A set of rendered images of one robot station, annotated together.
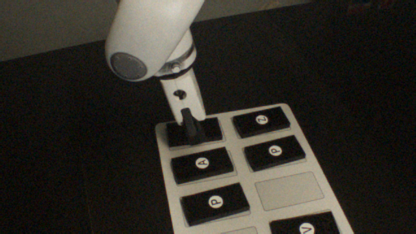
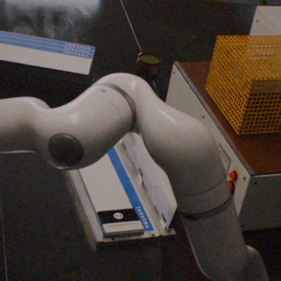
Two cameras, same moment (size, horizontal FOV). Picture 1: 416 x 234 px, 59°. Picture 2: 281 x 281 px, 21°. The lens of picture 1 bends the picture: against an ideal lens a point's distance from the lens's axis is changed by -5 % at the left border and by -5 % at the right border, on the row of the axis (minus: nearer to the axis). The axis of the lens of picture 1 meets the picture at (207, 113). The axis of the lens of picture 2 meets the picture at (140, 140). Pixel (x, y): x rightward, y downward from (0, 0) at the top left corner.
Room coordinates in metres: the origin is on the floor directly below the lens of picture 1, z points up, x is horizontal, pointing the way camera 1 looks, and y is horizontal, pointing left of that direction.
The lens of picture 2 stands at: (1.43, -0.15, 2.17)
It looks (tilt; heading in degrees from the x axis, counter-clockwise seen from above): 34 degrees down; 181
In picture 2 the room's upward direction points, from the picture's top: 11 degrees clockwise
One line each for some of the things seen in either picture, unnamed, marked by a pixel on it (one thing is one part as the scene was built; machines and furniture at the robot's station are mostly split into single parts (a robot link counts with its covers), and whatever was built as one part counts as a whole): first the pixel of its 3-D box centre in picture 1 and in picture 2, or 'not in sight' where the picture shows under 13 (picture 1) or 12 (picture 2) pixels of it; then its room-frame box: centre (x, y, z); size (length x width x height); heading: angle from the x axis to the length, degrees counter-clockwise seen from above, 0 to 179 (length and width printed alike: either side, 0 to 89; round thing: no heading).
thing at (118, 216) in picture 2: not in sight; (118, 217); (-0.05, -0.20, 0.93); 0.10 x 0.05 x 0.01; 116
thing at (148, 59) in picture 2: not in sight; (147, 72); (-0.76, -0.21, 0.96); 0.09 x 0.09 x 0.11
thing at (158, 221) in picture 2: not in sight; (111, 182); (-0.20, -0.23, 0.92); 0.44 x 0.21 x 0.04; 26
